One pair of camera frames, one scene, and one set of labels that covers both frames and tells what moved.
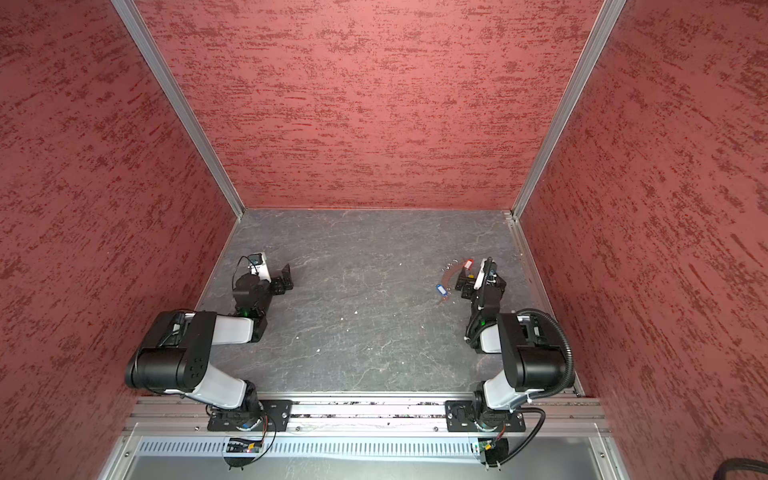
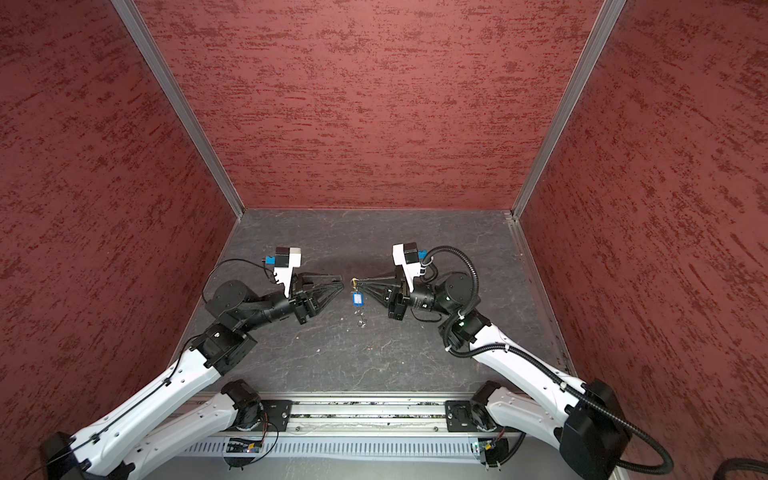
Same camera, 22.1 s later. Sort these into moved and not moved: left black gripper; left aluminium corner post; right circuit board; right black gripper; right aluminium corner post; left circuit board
Moved: right black gripper; left black gripper
Not moved: left aluminium corner post; right aluminium corner post; left circuit board; right circuit board
